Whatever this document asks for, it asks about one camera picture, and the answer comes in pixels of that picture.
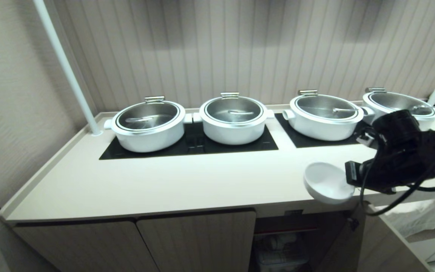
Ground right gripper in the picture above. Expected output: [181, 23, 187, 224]
[345, 158, 407, 194]

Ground white bowl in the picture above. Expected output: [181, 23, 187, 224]
[303, 162, 355, 205]

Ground wooden cabinet door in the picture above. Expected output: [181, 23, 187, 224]
[13, 220, 160, 272]
[318, 204, 435, 272]
[136, 209, 257, 272]

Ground stacked dishes in cabinet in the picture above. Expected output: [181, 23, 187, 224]
[255, 231, 310, 272]

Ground beige counter cabinet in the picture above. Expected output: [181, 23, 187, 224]
[0, 104, 435, 272]

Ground white cooking pot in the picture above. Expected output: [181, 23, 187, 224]
[361, 91, 435, 131]
[282, 93, 375, 142]
[193, 95, 276, 146]
[103, 99, 193, 153]

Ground white cloth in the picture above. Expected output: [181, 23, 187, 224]
[381, 196, 435, 238]

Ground steel pot lid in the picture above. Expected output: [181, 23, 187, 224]
[115, 96, 181, 133]
[295, 90, 359, 122]
[204, 92, 264, 125]
[366, 87, 435, 117]

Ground black induction cooktop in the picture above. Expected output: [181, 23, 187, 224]
[99, 113, 279, 161]
[275, 112, 377, 149]

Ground black cable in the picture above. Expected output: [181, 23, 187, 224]
[359, 138, 435, 217]

